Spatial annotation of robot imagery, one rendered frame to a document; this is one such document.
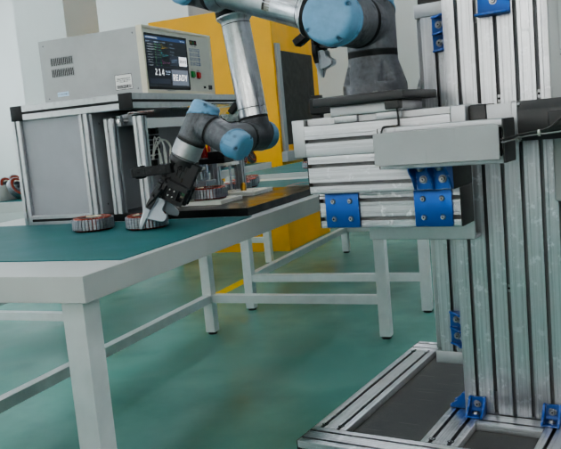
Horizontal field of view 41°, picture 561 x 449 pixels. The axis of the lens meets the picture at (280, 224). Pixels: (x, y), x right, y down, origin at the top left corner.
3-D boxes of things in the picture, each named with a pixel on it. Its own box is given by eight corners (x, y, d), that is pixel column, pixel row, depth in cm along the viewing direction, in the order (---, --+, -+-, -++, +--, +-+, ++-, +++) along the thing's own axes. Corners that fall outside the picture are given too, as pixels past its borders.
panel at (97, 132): (208, 191, 283) (199, 110, 279) (103, 215, 223) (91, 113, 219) (206, 191, 283) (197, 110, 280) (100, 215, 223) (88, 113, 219)
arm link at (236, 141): (266, 132, 188) (233, 115, 193) (239, 134, 179) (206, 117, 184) (257, 160, 191) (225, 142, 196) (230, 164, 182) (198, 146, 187)
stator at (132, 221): (174, 223, 201) (173, 209, 201) (160, 229, 191) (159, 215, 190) (134, 225, 203) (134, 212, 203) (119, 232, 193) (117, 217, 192)
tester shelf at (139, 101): (237, 107, 274) (236, 93, 274) (132, 108, 212) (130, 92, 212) (135, 118, 291) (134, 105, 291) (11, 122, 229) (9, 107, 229)
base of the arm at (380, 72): (417, 90, 179) (414, 48, 178) (393, 90, 166) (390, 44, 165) (360, 96, 187) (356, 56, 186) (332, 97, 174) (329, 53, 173)
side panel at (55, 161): (105, 221, 225) (92, 113, 221) (99, 223, 222) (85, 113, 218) (31, 224, 236) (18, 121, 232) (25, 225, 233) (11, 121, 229)
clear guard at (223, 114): (262, 120, 232) (260, 101, 231) (227, 123, 210) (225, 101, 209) (171, 129, 245) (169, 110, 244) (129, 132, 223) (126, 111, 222)
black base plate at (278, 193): (325, 191, 264) (324, 183, 263) (247, 216, 205) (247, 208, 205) (207, 197, 282) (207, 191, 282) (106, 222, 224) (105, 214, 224)
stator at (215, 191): (233, 195, 235) (232, 183, 235) (219, 200, 225) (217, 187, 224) (201, 197, 239) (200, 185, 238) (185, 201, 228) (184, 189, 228)
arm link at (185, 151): (173, 136, 189) (182, 135, 197) (166, 153, 189) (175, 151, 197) (199, 150, 188) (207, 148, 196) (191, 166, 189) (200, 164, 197)
